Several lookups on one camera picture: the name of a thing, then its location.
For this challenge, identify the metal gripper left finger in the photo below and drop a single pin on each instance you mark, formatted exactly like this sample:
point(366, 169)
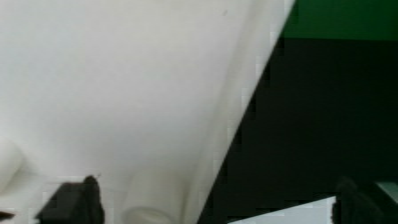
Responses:
point(73, 206)

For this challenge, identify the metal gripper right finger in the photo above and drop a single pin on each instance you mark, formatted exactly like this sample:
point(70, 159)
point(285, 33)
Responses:
point(366, 202)

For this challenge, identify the white square desk top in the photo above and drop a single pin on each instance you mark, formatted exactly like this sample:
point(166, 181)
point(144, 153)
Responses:
point(128, 74)

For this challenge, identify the white marker base sheet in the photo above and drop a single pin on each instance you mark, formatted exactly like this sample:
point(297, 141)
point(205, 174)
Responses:
point(311, 213)

